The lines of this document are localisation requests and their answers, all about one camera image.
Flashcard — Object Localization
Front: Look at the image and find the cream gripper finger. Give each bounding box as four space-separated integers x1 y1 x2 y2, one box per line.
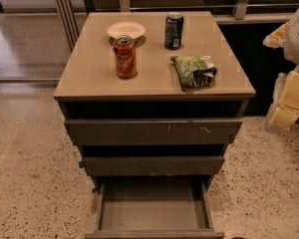
262 23 288 49
265 65 299 133

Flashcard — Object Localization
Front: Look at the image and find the green jalapeno chip bag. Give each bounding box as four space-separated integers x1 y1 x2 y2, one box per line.
170 55 217 88

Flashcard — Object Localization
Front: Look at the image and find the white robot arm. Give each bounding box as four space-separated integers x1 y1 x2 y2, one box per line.
263 8 299 133

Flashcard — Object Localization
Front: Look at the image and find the middle grey drawer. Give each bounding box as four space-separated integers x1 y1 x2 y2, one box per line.
80 156 224 176

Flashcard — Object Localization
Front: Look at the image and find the grey drawer cabinet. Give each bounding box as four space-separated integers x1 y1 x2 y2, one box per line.
53 11 257 239

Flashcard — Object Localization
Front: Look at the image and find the top grey drawer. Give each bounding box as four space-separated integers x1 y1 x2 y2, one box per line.
65 119 242 145

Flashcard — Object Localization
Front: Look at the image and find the bottom grey open drawer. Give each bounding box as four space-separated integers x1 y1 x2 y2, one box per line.
84 176 224 239

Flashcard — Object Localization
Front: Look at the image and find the blue soda can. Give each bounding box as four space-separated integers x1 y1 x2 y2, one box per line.
164 12 184 50

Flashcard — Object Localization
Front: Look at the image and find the orange soda can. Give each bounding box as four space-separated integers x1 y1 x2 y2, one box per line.
114 35 137 79

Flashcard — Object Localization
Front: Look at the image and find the white paper plate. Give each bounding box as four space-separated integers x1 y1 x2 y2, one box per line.
108 21 146 39

